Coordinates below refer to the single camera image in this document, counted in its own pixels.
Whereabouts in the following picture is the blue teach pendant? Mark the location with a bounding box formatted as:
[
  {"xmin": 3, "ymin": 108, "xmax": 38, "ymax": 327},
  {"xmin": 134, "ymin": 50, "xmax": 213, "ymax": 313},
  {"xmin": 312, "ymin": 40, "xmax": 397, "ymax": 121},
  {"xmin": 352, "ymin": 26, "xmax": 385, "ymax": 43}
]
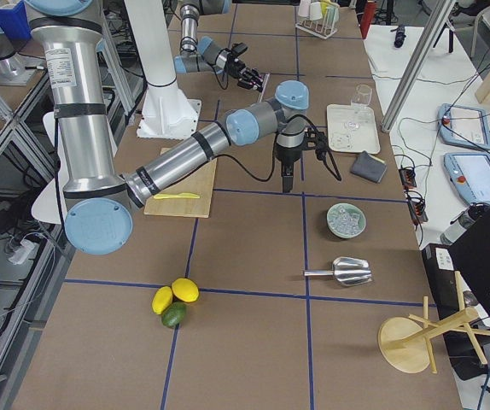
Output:
[
  {"xmin": 438, "ymin": 103, "xmax": 490, "ymax": 150},
  {"xmin": 443, "ymin": 153, "xmax": 490, "ymax": 204}
]

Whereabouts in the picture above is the yellow plastic knife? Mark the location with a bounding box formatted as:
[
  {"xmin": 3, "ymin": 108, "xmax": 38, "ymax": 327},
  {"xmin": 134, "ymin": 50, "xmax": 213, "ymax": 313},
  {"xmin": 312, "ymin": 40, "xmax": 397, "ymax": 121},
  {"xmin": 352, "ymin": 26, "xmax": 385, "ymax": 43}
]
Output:
[{"xmin": 152, "ymin": 192, "xmax": 201, "ymax": 200}]

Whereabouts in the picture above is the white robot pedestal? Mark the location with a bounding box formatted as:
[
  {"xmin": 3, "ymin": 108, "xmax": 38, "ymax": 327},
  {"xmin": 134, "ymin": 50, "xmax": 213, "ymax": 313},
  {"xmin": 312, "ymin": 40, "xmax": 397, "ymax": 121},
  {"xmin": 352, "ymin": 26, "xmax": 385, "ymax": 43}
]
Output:
[{"xmin": 125, "ymin": 0, "xmax": 201, "ymax": 140}]

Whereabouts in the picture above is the steel ice scoop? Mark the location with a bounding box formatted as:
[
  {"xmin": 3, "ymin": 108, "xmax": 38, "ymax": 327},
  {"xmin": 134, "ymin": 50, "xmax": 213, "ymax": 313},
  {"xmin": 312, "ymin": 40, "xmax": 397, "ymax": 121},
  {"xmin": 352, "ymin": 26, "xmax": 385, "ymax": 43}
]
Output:
[{"xmin": 303, "ymin": 256, "xmax": 372, "ymax": 287}]

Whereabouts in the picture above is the red bottle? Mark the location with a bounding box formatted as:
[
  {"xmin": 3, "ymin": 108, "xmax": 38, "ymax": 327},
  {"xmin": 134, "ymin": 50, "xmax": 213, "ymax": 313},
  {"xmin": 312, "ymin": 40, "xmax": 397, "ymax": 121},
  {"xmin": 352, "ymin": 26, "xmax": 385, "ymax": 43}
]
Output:
[{"xmin": 359, "ymin": 0, "xmax": 377, "ymax": 39}]

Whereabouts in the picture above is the white wire cup rack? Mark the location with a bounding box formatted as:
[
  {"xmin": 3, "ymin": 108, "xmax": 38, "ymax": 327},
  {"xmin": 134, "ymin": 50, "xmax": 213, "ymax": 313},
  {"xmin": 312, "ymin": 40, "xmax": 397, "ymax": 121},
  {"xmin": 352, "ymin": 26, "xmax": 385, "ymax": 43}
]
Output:
[{"xmin": 295, "ymin": 1, "xmax": 340, "ymax": 39}]

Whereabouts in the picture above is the pink plastic cup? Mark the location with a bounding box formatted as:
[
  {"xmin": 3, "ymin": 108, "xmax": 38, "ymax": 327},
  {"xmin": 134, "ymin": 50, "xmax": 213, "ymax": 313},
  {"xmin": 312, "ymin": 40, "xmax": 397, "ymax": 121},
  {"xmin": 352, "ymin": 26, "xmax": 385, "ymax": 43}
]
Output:
[{"xmin": 298, "ymin": 0, "xmax": 311, "ymax": 20}]

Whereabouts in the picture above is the yellow plastic cup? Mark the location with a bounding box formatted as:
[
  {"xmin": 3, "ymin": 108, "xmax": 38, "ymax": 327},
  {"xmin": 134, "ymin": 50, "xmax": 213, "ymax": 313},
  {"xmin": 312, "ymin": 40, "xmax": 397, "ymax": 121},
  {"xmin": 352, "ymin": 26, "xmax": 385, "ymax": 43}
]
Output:
[{"xmin": 321, "ymin": 0, "xmax": 332, "ymax": 15}]

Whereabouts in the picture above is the clear wine glass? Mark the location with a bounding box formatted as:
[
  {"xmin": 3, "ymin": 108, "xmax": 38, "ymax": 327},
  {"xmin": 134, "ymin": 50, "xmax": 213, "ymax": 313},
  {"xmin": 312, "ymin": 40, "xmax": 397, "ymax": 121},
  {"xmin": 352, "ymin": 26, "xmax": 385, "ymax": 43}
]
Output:
[{"xmin": 350, "ymin": 84, "xmax": 372, "ymax": 116}]

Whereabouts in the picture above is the bamboo cutting board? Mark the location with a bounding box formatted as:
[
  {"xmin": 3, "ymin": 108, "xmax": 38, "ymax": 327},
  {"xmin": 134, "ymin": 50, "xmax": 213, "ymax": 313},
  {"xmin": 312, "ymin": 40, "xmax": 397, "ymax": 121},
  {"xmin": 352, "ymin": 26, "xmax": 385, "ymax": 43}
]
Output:
[{"xmin": 143, "ymin": 160, "xmax": 217, "ymax": 218}]

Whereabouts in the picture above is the cream bear tray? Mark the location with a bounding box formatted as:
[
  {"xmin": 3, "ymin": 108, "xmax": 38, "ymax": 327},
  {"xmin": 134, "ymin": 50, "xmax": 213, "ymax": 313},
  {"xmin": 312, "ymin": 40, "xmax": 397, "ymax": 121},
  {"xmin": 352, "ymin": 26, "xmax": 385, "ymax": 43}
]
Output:
[{"xmin": 326, "ymin": 104, "xmax": 381, "ymax": 154}]

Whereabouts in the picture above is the grey folded cloth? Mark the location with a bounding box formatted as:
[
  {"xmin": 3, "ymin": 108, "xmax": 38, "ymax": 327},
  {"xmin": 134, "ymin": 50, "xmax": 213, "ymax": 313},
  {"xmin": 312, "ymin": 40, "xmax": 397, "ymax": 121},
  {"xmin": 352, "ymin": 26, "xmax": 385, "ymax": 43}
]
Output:
[{"xmin": 350, "ymin": 151, "xmax": 387, "ymax": 183}]

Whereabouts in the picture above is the white plastic cup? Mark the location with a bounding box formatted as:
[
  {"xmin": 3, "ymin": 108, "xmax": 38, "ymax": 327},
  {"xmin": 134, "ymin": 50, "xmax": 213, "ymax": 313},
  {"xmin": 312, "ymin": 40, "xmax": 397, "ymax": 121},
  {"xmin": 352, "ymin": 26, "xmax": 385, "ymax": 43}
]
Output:
[{"xmin": 308, "ymin": 1, "xmax": 323, "ymax": 21}]

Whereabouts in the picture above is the green bowl of ice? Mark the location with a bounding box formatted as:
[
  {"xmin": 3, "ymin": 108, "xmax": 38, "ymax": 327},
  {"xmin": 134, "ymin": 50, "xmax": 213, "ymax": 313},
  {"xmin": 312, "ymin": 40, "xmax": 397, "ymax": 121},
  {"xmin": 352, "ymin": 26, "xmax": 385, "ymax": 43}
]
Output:
[{"xmin": 326, "ymin": 202, "xmax": 366, "ymax": 239}]

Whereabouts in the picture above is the aluminium frame post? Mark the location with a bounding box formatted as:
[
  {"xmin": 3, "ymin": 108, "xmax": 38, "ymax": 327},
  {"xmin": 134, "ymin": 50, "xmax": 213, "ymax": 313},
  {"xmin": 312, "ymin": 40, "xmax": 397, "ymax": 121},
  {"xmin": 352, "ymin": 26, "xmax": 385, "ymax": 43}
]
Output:
[{"xmin": 381, "ymin": 0, "xmax": 455, "ymax": 132}]

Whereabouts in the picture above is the wooden mug tree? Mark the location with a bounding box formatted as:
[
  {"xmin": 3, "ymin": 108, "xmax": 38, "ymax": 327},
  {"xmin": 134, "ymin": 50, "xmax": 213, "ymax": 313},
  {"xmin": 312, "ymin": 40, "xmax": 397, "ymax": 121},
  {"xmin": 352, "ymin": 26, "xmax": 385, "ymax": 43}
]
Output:
[{"xmin": 377, "ymin": 271, "xmax": 490, "ymax": 373}]

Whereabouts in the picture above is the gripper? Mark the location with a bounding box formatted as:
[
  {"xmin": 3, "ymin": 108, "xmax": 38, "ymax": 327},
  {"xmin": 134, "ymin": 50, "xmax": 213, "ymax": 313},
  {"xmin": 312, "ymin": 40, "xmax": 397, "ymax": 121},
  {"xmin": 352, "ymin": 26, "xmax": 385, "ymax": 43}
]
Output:
[
  {"xmin": 215, "ymin": 43, "xmax": 264, "ymax": 91},
  {"xmin": 275, "ymin": 127, "xmax": 329, "ymax": 192}
]

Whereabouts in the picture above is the yellow lemon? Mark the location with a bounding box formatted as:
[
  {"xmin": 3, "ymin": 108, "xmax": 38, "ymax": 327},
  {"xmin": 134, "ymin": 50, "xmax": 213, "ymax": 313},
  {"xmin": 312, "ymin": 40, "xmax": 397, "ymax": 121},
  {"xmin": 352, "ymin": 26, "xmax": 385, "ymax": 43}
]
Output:
[
  {"xmin": 151, "ymin": 286, "xmax": 173, "ymax": 315},
  {"xmin": 171, "ymin": 278, "xmax": 200, "ymax": 302}
]

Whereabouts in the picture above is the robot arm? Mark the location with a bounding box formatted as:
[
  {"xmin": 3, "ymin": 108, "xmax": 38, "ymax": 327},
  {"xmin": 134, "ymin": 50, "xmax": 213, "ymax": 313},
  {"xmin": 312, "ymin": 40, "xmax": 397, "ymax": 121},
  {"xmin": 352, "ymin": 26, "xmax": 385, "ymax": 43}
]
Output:
[
  {"xmin": 26, "ymin": 1, "xmax": 310, "ymax": 255},
  {"xmin": 173, "ymin": 0, "xmax": 264, "ymax": 92}
]

